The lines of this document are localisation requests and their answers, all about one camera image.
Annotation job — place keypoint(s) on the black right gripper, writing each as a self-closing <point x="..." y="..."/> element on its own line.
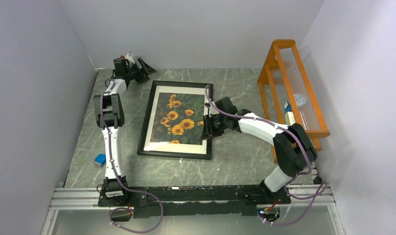
<point x="208" y="130"/>

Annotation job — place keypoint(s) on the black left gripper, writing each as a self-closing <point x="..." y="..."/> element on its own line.
<point x="146" y="71"/>

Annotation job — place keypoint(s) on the black picture frame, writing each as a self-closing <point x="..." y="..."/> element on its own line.
<point x="142" y="129"/>

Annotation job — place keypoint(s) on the sunflower photo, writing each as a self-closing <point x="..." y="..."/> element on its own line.
<point x="178" y="118"/>

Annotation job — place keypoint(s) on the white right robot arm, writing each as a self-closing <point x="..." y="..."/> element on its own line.
<point x="293" y="148"/>

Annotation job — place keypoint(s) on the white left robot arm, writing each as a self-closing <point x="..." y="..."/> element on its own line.
<point x="110" y="117"/>

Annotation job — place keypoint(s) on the white box in shelf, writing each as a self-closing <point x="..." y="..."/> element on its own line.
<point x="289" y="115"/>

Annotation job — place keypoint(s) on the orange wooden shelf rack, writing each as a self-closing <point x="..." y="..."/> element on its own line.
<point x="283" y="77"/>

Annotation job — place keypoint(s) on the blue small object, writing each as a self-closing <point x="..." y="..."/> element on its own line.
<point x="100" y="160"/>

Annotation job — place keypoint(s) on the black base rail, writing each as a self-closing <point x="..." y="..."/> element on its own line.
<point x="245" y="200"/>

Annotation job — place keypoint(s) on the aluminium table rail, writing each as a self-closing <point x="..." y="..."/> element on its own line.
<point x="301" y="196"/>

